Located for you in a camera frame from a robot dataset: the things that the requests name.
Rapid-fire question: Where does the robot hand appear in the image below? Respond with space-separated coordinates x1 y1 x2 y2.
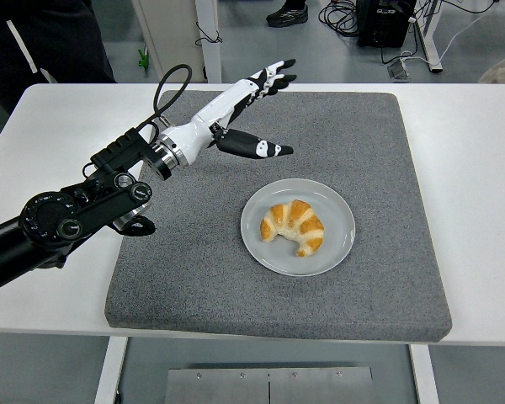
156 58 298 167

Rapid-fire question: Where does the golden croissant bread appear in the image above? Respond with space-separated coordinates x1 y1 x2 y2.
259 199 325 258

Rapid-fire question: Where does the light grey round plate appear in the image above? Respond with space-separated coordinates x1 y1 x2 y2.
240 178 358 278

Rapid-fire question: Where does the beige cabinet panel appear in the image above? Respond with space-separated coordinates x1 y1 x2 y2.
132 0 205 84

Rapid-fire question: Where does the grey speckled foam mat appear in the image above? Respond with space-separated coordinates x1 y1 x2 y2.
104 89 454 343

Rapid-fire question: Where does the person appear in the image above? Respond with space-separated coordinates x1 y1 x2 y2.
0 0 117 110

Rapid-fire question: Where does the person's foot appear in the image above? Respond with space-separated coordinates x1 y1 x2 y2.
265 0 310 29

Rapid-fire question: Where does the grey floor pedal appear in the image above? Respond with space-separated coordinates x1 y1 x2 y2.
386 58 412 81

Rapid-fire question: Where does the black computer case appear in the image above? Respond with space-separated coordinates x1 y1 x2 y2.
356 0 417 50

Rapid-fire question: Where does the white table leg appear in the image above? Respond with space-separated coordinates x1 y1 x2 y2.
407 343 440 404
93 336 128 404

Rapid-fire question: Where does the white desk leg with foot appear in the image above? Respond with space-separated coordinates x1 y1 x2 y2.
416 0 444 75

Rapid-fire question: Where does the white desk post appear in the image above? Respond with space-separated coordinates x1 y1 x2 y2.
194 0 223 84

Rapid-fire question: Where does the black cable bundle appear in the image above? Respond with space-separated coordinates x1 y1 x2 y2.
318 0 361 40

